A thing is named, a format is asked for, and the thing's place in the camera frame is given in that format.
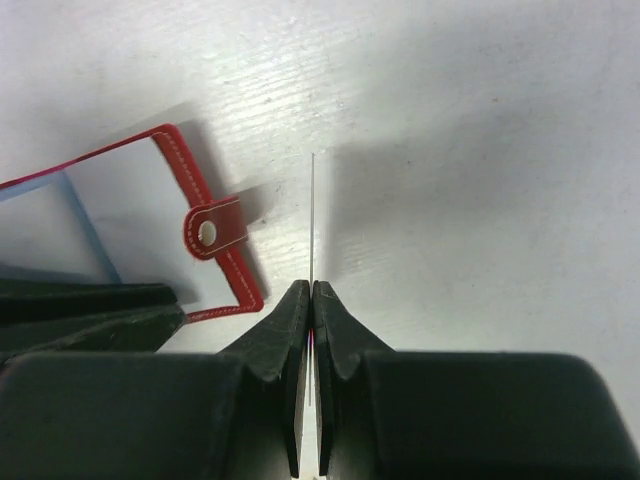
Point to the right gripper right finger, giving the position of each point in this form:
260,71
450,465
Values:
388,414

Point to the red leather card holder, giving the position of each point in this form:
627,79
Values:
137,211

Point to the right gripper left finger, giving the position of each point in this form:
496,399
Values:
234,414

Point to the gold card with logo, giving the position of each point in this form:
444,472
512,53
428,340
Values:
311,274

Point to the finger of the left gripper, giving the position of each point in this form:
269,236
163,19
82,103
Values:
48,317

